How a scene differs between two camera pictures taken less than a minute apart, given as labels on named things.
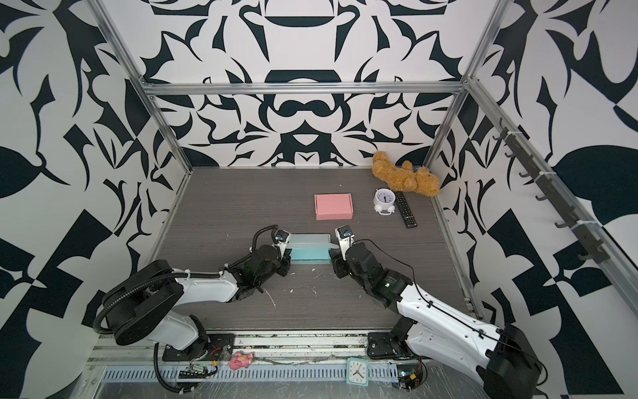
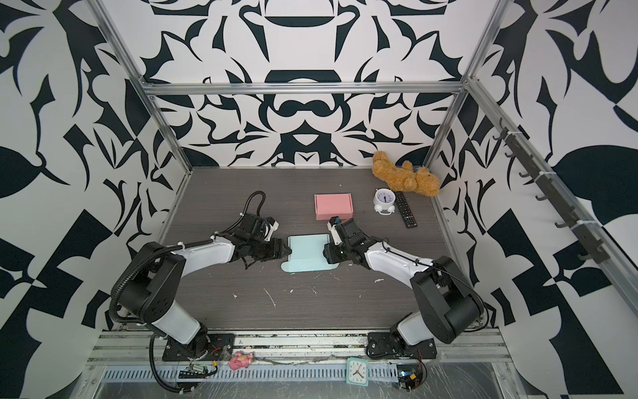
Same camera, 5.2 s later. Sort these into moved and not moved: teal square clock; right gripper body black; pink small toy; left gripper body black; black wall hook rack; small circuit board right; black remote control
Moved: right gripper body black; left gripper body black
Not moved: teal square clock; black remote control; small circuit board right; pink small toy; black wall hook rack
